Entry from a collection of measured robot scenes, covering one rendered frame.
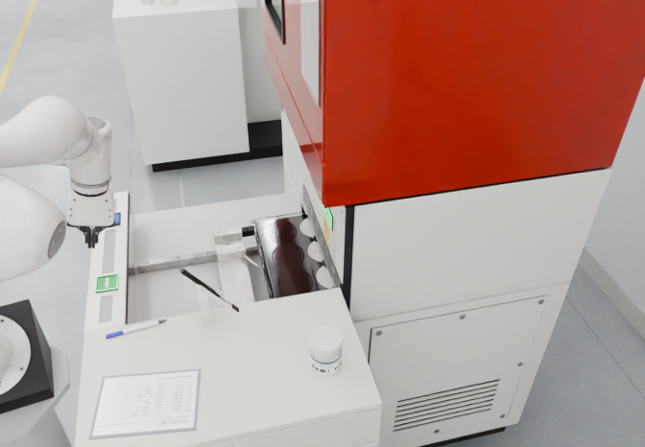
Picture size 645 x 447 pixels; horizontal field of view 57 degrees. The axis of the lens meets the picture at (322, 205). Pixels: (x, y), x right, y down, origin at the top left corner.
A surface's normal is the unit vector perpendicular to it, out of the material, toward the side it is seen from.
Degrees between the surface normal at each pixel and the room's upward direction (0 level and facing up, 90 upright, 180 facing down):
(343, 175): 90
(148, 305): 0
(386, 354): 90
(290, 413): 0
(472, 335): 90
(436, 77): 90
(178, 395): 0
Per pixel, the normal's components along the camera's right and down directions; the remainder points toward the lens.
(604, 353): 0.00, -0.79
